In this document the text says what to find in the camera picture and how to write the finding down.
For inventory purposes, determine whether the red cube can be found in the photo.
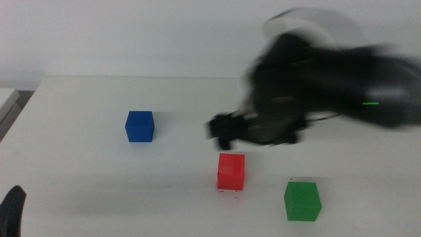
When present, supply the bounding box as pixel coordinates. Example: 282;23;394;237
217;153;246;192

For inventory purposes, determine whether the thin black cable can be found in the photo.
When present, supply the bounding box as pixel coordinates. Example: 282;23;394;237
307;113;343;123

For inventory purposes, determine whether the blue cube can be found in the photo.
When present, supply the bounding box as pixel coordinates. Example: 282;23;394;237
124;111;155;143

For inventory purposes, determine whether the green cube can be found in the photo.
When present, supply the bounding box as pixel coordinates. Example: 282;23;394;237
284;181;322;222

